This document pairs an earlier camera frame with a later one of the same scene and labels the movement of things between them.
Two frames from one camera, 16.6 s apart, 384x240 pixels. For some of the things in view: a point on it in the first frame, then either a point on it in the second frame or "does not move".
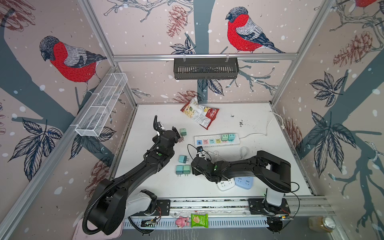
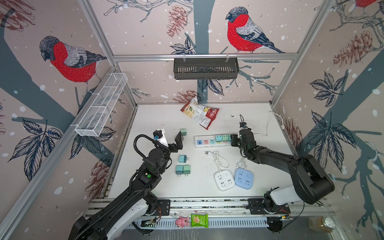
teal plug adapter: (182, 159) does not move
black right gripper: (194, 169) -> (234, 139)
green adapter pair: (186, 169) does not move
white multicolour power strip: (214, 140) does not move
